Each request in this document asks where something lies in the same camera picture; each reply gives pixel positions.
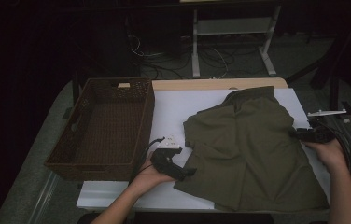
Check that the black metal stand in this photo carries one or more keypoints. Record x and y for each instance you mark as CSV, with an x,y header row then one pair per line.
x,y
334,93

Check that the white metal stand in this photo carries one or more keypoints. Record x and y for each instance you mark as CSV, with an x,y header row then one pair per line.
x,y
195,46

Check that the olive green shirt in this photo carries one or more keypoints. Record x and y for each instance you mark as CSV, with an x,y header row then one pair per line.
x,y
251,155

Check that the small white round object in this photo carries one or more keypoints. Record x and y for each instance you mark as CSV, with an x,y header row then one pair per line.
x,y
346,120

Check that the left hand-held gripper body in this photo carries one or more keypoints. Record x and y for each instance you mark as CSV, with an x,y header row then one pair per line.
x,y
165,165

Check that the brown woven basket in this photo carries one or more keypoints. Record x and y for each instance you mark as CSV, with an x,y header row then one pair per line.
x,y
108,130

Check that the person's right hand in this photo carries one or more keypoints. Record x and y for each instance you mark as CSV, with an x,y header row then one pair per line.
x,y
332,155

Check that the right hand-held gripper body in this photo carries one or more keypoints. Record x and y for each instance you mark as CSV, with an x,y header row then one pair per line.
x,y
320,135

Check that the person's left hand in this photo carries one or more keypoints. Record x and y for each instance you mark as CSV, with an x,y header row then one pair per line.
x,y
148,180

